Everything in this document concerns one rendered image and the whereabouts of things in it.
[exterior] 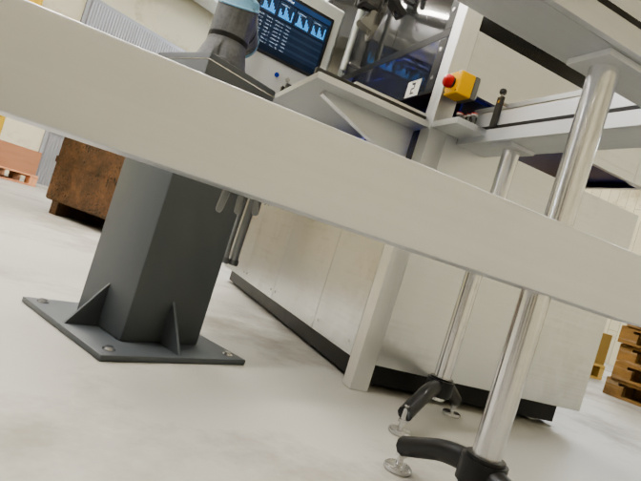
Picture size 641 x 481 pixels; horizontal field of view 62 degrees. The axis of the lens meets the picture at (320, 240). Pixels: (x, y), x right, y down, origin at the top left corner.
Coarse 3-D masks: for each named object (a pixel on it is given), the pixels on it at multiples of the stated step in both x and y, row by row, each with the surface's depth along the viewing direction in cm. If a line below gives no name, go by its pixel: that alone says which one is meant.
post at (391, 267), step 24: (456, 24) 171; (480, 24) 170; (456, 48) 168; (432, 96) 172; (432, 120) 167; (432, 144) 168; (432, 168) 169; (384, 264) 168; (384, 288) 167; (384, 312) 168; (360, 336) 169; (360, 360) 166; (360, 384) 167
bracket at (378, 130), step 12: (324, 96) 164; (336, 96) 165; (336, 108) 167; (348, 108) 167; (360, 108) 168; (348, 120) 169; (360, 120) 169; (372, 120) 170; (384, 120) 172; (360, 132) 171; (372, 132) 171; (384, 132) 172; (396, 132) 174; (408, 132) 176; (384, 144) 173; (396, 144) 174; (408, 144) 176
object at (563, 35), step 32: (480, 0) 84; (512, 0) 81; (544, 0) 79; (576, 0) 80; (608, 0) 82; (640, 0) 84; (544, 32) 88; (576, 32) 85; (608, 32) 82; (640, 32) 85; (640, 64) 88; (640, 96) 99
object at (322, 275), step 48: (528, 192) 184; (288, 240) 256; (336, 240) 207; (624, 240) 204; (288, 288) 238; (336, 288) 195; (432, 288) 174; (480, 288) 181; (336, 336) 184; (384, 336) 169; (432, 336) 176; (480, 336) 183; (576, 336) 200; (480, 384) 185; (528, 384) 193; (576, 384) 202
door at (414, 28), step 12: (408, 0) 213; (420, 0) 203; (432, 0) 194; (444, 0) 186; (408, 12) 209; (420, 12) 200; (432, 12) 191; (444, 12) 183; (408, 24) 206; (420, 24) 197; (432, 24) 188; (444, 24) 181; (396, 36) 213; (408, 36) 203; (420, 36) 194; (396, 48) 210
